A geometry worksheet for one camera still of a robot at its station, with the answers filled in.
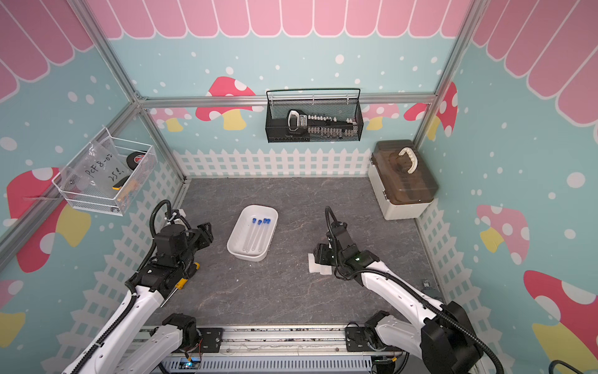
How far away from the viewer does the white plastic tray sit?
0.92m

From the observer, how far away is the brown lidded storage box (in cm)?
95

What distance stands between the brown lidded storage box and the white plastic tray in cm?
49
